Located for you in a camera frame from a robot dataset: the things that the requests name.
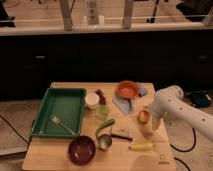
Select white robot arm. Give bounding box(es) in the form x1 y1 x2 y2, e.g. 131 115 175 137
148 85 213 142

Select black cable left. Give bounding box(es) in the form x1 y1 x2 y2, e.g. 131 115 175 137
0 114 32 146

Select silver fork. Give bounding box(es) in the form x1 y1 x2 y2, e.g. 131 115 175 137
51 115 77 136

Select orange bowl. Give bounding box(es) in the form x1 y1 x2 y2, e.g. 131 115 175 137
115 80 139 99

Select yellow banana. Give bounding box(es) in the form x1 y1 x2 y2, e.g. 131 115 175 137
129 142 154 151

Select silver measuring cup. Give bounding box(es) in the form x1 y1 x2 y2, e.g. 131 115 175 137
98 134 112 150

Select red grapes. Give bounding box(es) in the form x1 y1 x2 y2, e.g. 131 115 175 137
95 89 106 105

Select black handled knife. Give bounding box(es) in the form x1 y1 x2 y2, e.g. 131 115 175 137
111 128 133 141

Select light green cup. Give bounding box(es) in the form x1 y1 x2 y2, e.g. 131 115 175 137
96 105 109 120

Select black power cable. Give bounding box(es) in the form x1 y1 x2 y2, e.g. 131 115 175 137
169 127 198 171

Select green cucumber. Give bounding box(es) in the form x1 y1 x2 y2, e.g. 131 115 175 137
95 119 115 139

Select green plastic tray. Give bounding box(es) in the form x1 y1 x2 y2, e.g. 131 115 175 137
31 88 86 139

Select blue cloth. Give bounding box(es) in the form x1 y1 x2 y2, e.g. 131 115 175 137
112 82 148 115

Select purple bowl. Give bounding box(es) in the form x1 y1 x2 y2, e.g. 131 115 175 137
68 136 96 165

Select white cup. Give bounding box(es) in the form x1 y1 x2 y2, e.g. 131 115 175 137
85 93 99 109

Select wooden cutting board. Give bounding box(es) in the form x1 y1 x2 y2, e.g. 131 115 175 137
22 82 176 171

